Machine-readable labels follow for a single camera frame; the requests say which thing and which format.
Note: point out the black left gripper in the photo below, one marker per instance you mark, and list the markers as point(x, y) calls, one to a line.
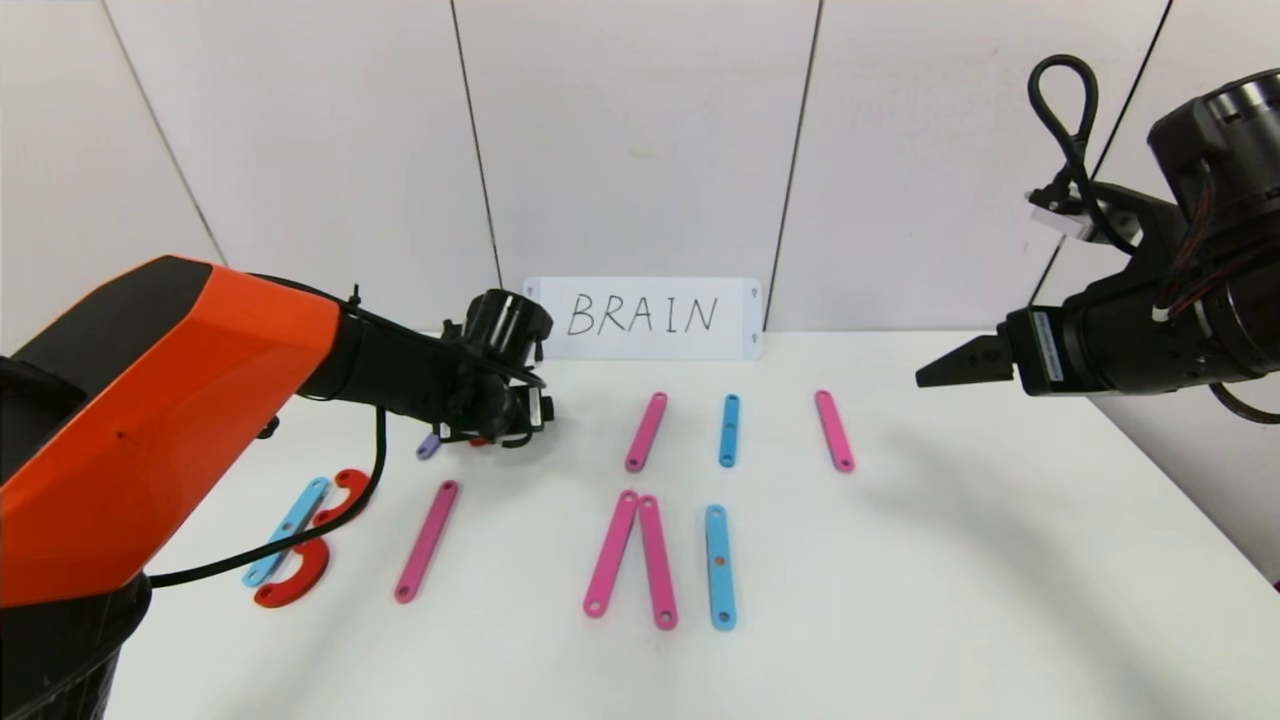
point(538, 409)

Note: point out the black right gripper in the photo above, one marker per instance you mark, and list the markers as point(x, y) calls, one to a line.
point(1034, 345)

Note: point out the pink bar with blue underside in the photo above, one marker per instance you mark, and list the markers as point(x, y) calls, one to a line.
point(647, 432)

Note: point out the short purple bar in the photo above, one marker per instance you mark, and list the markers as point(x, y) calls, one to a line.
point(428, 448)

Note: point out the long pink bar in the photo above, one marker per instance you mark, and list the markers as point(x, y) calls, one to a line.
point(612, 555)
point(657, 560)
point(428, 540)

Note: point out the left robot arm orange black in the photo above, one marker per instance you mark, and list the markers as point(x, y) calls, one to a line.
point(150, 420)

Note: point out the white BRAIN sign card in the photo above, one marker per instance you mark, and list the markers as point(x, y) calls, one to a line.
point(640, 345)

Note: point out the short blue bar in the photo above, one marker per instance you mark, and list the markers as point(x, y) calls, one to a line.
point(729, 445)

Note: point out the medium red arc piece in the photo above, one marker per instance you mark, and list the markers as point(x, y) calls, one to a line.
point(350, 480)

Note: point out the long blue bar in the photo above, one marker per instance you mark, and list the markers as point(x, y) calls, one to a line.
point(275, 550)
point(720, 575)

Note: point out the large red arc piece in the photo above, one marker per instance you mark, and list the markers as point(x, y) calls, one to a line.
point(300, 585)

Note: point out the dark grey robot torso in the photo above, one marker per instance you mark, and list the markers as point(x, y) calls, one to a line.
point(50, 660)

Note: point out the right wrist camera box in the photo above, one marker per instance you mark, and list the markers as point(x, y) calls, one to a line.
point(1058, 218)

